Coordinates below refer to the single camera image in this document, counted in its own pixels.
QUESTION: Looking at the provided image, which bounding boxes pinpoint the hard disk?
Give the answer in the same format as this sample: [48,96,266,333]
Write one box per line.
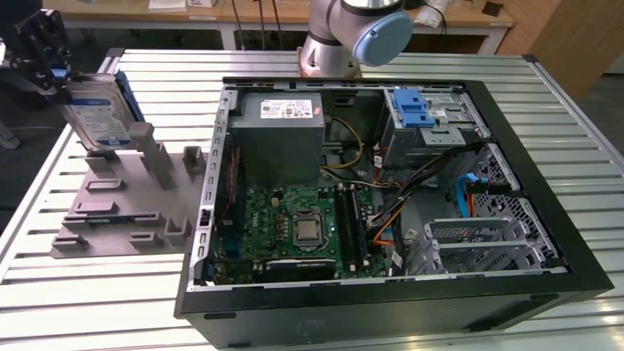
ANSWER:
[60,71,146,153]

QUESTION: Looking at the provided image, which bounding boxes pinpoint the silver disk bay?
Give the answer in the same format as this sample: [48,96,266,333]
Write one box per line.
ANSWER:
[404,217,558,275]

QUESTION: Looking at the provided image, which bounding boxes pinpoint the wooden desk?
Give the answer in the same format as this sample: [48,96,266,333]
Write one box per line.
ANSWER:
[43,0,518,50]

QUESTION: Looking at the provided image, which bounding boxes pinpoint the grey stand foot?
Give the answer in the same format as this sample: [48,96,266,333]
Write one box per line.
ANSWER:
[0,120,22,150]

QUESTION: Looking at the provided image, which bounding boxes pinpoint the white paper sheet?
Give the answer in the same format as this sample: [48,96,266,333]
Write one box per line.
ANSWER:
[148,0,187,12]

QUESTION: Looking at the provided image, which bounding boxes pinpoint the grey parts rack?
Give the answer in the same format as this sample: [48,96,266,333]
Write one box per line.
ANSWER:
[50,122,211,260]

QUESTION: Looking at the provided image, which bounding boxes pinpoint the grey power supply unit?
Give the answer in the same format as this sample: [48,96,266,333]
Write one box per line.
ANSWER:
[228,91,327,187]

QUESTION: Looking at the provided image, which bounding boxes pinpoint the green motherboard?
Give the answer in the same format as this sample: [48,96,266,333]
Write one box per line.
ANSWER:
[214,184,391,282]

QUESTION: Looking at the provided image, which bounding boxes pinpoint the CPU socket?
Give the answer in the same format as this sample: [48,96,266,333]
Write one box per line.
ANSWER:
[290,210,328,253]

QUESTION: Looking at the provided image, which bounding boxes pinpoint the silver CPU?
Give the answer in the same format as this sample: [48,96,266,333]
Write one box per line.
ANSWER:
[294,219,323,241]

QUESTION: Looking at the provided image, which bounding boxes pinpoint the blue plastic drive latch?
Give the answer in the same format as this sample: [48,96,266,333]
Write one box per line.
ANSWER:
[394,89,438,129]

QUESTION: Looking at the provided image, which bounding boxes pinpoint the silver drive cage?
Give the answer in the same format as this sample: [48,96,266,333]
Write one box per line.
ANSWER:
[379,87,492,173]

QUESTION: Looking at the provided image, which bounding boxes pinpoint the clear plastic bag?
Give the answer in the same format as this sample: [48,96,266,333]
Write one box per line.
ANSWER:
[416,5,448,26]

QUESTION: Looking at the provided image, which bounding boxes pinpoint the black graphics card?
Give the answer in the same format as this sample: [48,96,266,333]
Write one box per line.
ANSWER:
[208,255,338,284]

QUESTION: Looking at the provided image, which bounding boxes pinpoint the RAM stick in motherboard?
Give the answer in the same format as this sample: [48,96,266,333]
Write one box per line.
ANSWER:
[348,184,372,266]

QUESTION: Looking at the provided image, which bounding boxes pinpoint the black open PC case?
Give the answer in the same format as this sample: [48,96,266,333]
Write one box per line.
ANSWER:
[174,75,615,348]

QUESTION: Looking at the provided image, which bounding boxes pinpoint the wooden cabinet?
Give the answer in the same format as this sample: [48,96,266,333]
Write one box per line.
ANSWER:
[496,0,624,103]

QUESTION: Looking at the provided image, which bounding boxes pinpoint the thin red wire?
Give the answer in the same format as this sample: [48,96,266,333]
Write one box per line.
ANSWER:
[218,146,244,224]

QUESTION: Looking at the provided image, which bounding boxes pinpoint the yellow wires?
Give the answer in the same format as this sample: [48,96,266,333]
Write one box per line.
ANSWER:
[322,116,367,171]

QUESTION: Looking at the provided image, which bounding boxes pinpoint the black wire bundle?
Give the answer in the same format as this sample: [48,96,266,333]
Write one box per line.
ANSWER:
[372,144,494,235]

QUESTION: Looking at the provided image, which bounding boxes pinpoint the orange wires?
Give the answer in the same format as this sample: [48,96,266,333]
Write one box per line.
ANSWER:
[372,219,406,249]

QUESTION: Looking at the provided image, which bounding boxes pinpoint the blue data wire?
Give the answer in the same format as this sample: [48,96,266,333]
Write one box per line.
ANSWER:
[458,173,483,224]

